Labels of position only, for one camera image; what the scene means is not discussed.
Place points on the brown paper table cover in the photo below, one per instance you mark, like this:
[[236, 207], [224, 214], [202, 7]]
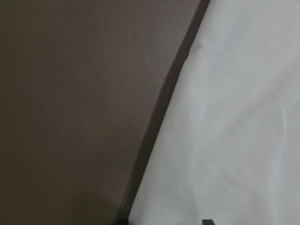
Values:
[[84, 87]]

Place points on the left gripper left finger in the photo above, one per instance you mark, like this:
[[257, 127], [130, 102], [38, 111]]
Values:
[[122, 222]]

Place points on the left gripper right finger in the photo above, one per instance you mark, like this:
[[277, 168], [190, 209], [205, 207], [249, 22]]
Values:
[[207, 222]]

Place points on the cream long-sleeve cat shirt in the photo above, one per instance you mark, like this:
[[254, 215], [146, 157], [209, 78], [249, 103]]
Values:
[[229, 146]]

